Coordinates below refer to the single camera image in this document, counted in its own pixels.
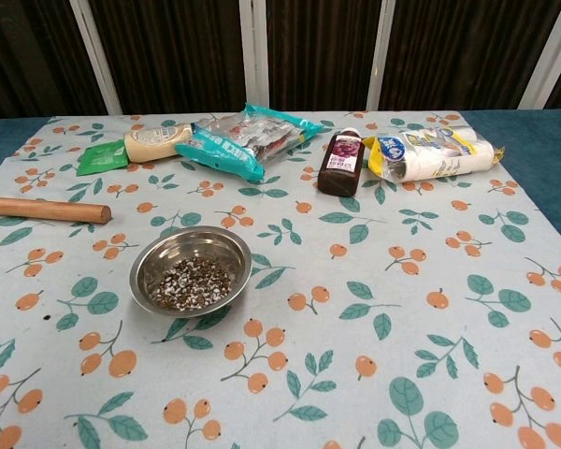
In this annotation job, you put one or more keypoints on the orange fruit print tablecloth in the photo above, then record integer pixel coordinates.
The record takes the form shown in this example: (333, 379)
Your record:
(355, 262)

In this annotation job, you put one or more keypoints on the cream squeeze sauce bottle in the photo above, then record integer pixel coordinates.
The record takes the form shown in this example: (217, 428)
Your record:
(154, 140)

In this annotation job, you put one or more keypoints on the wooden rolling pin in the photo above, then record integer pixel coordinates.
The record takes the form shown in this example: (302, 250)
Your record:
(51, 209)

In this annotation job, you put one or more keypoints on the teal snack bag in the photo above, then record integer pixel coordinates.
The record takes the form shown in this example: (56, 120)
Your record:
(224, 150)

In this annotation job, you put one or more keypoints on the white partition frame post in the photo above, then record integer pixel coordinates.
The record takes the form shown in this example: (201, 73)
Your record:
(382, 56)
(97, 61)
(252, 56)
(550, 61)

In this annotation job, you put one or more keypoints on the brown and white seeds pile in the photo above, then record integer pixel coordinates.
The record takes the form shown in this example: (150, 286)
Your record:
(191, 283)

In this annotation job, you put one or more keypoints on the dark juice bottle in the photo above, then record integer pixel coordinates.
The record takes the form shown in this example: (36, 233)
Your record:
(341, 170)

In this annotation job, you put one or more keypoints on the stainless steel bowl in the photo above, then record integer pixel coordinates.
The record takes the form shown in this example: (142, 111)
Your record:
(191, 242)

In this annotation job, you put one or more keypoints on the white rolls in yellow pack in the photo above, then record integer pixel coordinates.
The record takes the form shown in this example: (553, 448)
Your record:
(430, 154)

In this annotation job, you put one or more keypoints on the green sachet packet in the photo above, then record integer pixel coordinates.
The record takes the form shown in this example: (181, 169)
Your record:
(98, 159)

